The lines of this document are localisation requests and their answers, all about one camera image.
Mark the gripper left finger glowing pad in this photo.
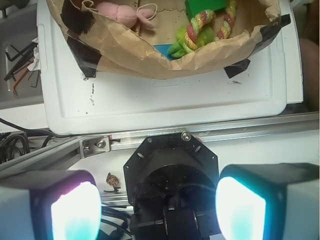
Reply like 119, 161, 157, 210
0, 170, 102, 240

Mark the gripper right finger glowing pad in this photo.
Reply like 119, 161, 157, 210
215, 163, 320, 240

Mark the multicolored twisted rope toy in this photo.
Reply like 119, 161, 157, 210
168, 0, 237, 59

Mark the set of hex keys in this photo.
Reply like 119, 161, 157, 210
4, 41, 38, 97

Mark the brown paper bag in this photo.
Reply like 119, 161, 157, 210
47, 0, 291, 80

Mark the blue rectangular block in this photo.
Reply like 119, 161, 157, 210
153, 44, 175, 61

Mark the pink plush bunny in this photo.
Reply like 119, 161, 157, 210
96, 1, 158, 29

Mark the green rectangular block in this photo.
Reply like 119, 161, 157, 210
184, 0, 227, 20

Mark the aluminium frame rail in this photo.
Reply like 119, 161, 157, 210
0, 112, 320, 177

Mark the black cables bundle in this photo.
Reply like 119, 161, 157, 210
0, 117, 61, 165

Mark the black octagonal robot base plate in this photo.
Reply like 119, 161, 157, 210
123, 133, 219, 206

